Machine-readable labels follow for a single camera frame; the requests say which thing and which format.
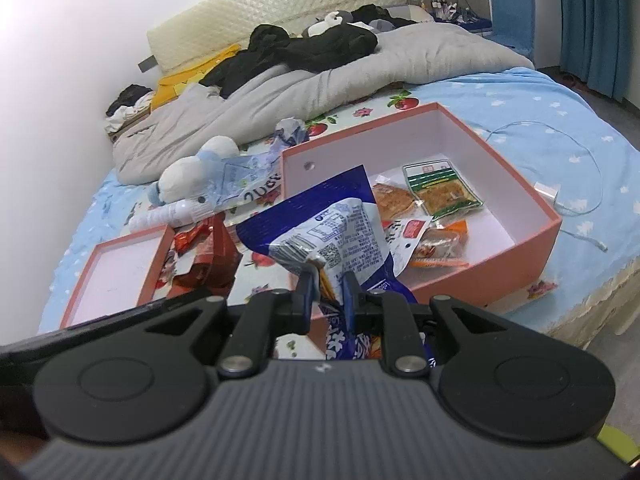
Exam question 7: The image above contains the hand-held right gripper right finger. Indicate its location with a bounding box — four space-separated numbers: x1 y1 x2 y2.
340 270 507 377

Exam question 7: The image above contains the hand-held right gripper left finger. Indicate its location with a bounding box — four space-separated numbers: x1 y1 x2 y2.
145 266 322 380

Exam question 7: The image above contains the blue and white snack packet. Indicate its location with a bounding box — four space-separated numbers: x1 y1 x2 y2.
235 164 438 361

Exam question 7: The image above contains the orange snack packet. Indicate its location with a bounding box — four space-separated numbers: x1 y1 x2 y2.
407 220 471 268

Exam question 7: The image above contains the clear cracker packet red label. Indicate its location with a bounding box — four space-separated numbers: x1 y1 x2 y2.
371 175 436 261

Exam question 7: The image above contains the green-edged snack packet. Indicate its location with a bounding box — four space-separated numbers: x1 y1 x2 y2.
402 159 486 221

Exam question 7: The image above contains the pink cardboard box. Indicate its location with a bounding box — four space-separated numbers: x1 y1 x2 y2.
280 101 563 356

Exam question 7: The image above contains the pink cardboard box lid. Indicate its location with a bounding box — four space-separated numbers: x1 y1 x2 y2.
60 224 176 331

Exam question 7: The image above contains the dark red snack packet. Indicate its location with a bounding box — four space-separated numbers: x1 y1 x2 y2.
175 212 243 291

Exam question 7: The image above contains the clear printed plastic bag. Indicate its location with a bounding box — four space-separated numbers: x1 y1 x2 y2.
219 152 287 211

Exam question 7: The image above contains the shiny red candy packet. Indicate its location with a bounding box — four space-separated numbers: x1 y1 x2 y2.
172 222 213 256

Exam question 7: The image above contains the white plastic bottle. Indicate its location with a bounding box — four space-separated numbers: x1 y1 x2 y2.
129 197 221 233

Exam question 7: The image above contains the crumpled blue white wrapper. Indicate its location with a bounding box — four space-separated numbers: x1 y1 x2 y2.
272 117 313 150

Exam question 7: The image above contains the white and blue plush toy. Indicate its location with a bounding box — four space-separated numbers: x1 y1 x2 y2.
147 136 241 207

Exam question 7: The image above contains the black and white clothes pile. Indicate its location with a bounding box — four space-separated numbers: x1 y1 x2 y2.
105 84 156 132

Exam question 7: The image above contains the grey duvet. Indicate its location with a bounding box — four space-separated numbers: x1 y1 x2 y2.
111 22 536 186

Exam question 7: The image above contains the yellow cloth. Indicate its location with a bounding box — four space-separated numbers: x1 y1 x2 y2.
150 44 242 111

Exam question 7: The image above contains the black and white plush toy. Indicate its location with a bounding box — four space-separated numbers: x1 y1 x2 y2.
302 10 353 38

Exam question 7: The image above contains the blue bed sheet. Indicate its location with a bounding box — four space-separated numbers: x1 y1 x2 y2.
37 67 640 351

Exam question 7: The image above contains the cream quilted headboard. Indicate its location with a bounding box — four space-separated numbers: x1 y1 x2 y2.
146 0 408 73

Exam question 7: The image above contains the cluttered bedside table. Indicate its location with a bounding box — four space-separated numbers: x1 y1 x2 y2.
407 0 493 36

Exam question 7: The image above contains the yellow-green object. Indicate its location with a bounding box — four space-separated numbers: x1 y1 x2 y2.
597 422 640 468

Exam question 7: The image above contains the blue chair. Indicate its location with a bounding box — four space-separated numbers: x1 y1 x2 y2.
487 0 537 68

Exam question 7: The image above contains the blue curtain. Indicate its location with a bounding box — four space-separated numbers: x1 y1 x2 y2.
557 0 640 106

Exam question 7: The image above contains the white charging cable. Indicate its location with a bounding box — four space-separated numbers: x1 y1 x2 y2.
484 120 610 253

